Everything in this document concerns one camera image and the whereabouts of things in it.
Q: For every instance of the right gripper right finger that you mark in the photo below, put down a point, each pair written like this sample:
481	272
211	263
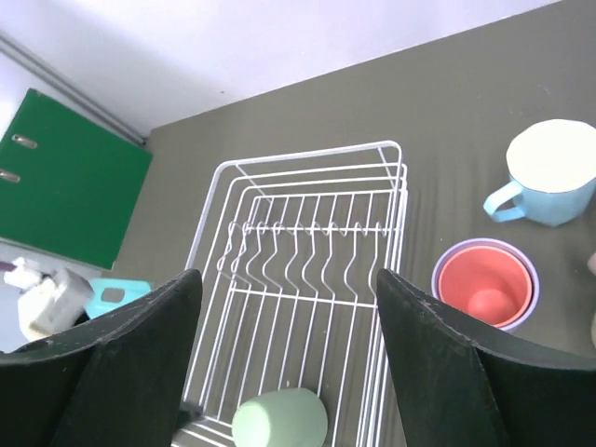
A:
461	382

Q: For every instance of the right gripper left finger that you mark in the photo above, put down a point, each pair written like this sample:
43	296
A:
115	380

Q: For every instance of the pink cup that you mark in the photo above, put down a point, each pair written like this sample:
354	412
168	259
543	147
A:
486	283

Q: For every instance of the purple cup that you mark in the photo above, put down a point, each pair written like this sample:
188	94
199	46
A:
504	246

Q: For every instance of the cream ceramic mug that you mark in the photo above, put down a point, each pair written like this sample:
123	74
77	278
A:
593	330

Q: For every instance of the green cup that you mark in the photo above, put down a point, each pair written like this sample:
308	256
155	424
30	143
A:
285	417

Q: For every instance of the clear pink glass mug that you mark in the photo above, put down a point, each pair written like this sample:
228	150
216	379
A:
592	263

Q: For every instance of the light blue mug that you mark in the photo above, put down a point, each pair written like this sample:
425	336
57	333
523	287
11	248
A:
551	167

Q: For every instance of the teal cutting board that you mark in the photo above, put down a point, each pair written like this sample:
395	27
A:
111	293

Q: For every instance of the green lever arch binder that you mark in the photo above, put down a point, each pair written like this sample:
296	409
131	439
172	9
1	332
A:
68	186

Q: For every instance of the white wire dish rack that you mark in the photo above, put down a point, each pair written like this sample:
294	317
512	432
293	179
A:
289	248

